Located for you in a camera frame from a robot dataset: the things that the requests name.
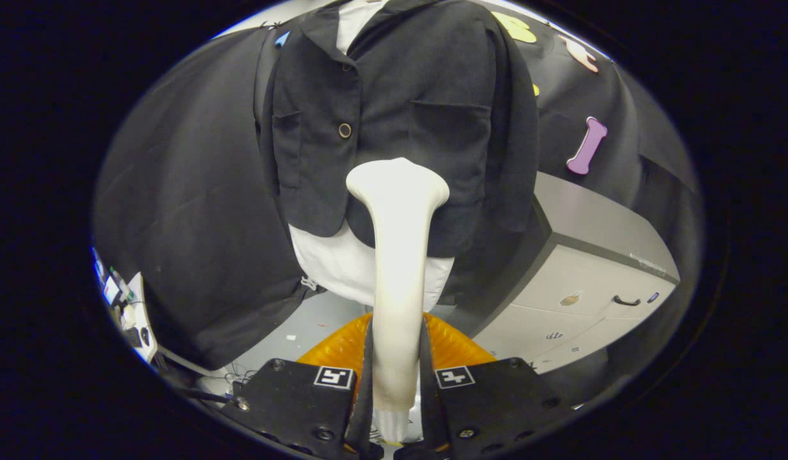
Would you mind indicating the clear plastic bottle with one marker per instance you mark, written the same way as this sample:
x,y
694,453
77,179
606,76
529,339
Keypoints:
x,y
123,284

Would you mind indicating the black handheld device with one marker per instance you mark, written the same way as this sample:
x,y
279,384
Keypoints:
x,y
133,337

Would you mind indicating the grey storage cabinet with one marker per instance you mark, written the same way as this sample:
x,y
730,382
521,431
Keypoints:
x,y
592,217

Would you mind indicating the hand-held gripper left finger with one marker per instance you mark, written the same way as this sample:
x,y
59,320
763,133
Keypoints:
x,y
363,402

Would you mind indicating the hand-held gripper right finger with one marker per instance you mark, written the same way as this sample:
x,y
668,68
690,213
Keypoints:
x,y
429,402

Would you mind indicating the white garment steamer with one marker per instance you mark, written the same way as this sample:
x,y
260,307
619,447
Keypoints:
x,y
400,268

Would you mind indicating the black backdrop cloth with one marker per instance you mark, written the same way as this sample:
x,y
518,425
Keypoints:
x,y
196,191

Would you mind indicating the white side table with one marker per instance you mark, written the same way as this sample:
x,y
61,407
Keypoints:
x,y
143,300

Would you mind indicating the black blazer jacket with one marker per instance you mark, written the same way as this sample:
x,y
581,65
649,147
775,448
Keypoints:
x,y
432,128

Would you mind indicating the white mannequin torso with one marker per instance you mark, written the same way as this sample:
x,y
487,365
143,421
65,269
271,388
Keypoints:
x,y
336,268

